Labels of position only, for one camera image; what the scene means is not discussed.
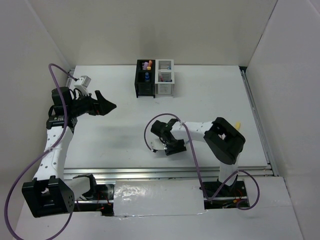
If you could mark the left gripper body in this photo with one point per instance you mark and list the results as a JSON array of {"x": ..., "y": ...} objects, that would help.
[{"x": 86, "y": 105}]

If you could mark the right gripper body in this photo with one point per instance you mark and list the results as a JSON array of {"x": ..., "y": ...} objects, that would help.
[{"x": 175, "y": 146}]

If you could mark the pink purple highlighter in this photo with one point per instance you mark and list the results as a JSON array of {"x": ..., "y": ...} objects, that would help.
[{"x": 145, "y": 65}]

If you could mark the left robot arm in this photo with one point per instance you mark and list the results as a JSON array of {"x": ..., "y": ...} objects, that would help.
[{"x": 48, "y": 194}]

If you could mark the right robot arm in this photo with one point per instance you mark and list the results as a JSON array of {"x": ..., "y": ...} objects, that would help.
[{"x": 224, "y": 140}]

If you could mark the black slotted container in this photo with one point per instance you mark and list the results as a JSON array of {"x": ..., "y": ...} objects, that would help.
[{"x": 144, "y": 81}]

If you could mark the white foil cover panel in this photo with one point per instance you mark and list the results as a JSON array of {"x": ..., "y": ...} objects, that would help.
[{"x": 158, "y": 198}]

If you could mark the white slotted container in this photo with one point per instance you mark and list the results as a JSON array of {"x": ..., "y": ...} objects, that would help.
[{"x": 164, "y": 88}]

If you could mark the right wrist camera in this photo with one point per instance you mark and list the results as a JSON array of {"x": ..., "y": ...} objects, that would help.
[{"x": 156, "y": 145}]

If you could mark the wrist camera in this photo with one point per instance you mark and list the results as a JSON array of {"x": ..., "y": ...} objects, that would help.
[
  {"x": 82, "y": 84},
  {"x": 156, "y": 145}
]

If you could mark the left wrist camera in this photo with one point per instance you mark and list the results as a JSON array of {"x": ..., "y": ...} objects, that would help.
[{"x": 82, "y": 84}]

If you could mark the left side rail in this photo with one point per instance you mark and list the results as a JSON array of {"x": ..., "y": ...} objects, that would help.
[{"x": 69, "y": 79}]

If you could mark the aluminium front rail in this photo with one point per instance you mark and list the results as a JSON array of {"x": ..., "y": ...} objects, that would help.
[{"x": 167, "y": 173}]

